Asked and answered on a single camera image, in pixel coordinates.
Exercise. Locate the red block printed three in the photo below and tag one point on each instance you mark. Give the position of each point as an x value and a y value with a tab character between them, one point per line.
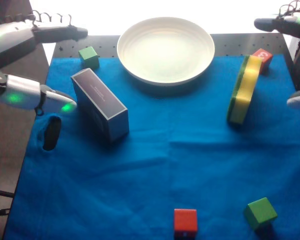
265	58

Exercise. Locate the purple and white box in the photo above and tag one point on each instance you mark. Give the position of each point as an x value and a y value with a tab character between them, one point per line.
97	95

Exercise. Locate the yellow and green sponge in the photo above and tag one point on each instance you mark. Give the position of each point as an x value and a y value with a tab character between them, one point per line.
245	92

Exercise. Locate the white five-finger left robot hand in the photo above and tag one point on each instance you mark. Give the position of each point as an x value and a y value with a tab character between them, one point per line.
12	37

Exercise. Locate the white round bowl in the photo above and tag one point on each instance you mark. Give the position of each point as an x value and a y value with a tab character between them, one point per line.
165	50

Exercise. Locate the red toy block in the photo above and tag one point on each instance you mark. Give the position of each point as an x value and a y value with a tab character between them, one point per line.
185	220

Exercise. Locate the green toy block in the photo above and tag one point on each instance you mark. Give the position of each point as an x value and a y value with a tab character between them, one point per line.
260	212
88	56

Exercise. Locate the blue cloth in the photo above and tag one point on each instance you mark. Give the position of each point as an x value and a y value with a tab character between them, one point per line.
140	175

